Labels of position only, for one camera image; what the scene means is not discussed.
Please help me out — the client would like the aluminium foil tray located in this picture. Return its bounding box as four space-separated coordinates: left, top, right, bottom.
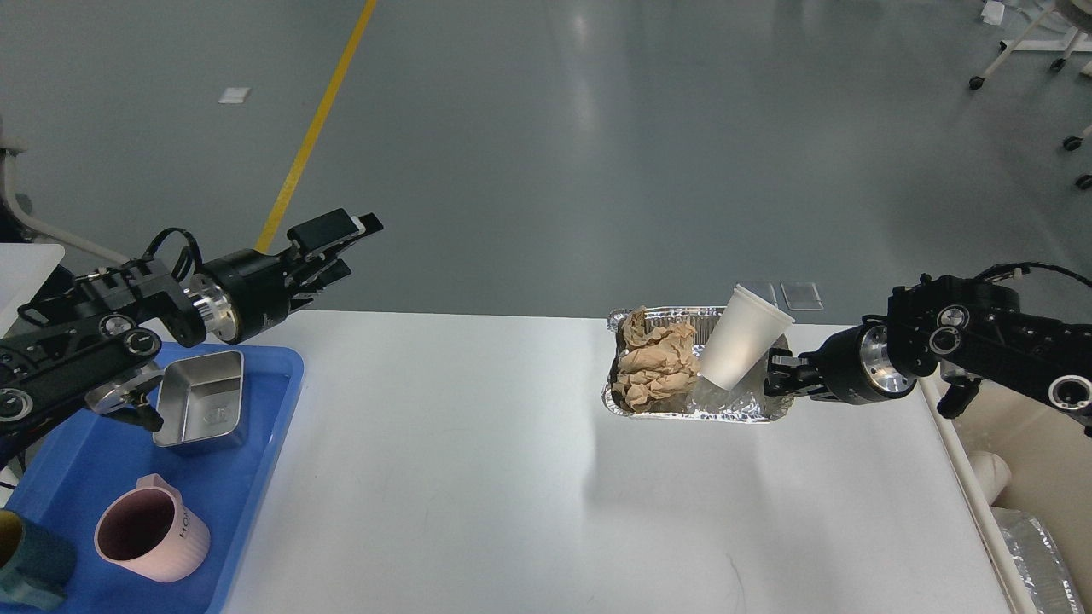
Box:
601 306 793 424

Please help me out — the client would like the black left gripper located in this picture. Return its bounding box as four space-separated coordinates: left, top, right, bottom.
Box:
189 206 385 345

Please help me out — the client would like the cream paper cup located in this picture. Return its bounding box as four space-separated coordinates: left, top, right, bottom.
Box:
699 284 795 390

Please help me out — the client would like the stainless steel rectangular tray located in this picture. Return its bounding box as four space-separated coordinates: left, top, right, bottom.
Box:
152 350 248 457

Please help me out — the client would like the brown paper ball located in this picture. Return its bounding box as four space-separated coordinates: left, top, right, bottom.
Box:
612 308 700 414

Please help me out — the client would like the foil tray in bin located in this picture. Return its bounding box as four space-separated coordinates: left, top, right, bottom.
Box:
992 507 1085 613

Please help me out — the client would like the white plastic bin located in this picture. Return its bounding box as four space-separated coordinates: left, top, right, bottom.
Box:
931 383 1091 613

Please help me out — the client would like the white side table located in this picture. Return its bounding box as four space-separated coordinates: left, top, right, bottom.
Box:
1 243 66 336

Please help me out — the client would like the pink plastic mug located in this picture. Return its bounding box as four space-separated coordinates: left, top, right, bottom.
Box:
93 473 212 583

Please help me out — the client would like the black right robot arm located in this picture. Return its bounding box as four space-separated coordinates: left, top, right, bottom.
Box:
764 262 1091 432

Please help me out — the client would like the teal cup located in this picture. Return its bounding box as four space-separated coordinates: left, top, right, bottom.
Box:
1 509 78 611

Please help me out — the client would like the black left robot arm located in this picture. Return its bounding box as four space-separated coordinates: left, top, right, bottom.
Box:
3 206 385 463

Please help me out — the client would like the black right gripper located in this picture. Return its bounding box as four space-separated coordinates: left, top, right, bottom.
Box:
762 322 917 405

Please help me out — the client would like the blue plastic tray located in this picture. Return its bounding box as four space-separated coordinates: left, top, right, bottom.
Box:
7 345 305 613

